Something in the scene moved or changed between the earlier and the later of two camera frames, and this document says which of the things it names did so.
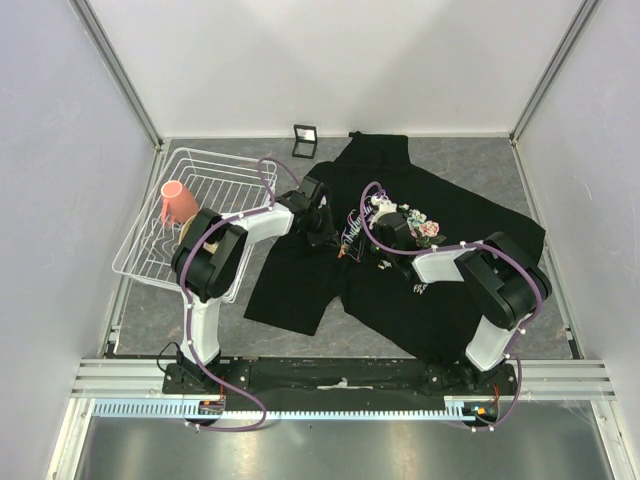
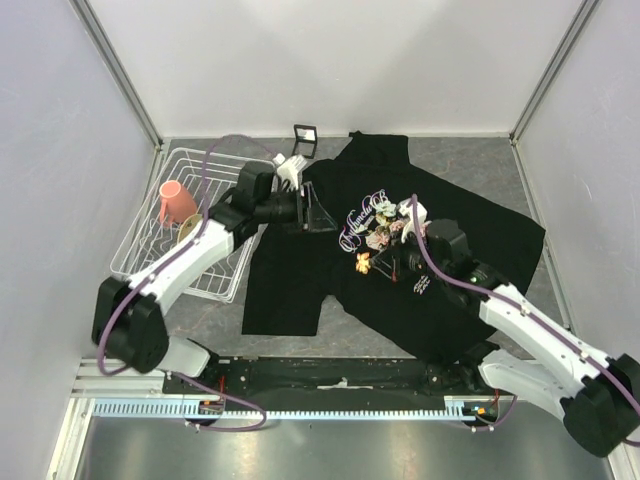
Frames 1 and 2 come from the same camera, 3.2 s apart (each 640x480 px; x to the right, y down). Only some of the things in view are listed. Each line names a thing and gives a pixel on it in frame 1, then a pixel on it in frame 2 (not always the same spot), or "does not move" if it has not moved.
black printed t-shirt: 349,240 does not move
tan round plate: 186,226 does not move
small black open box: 305,141 does not move
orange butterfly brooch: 343,251 -> 363,264
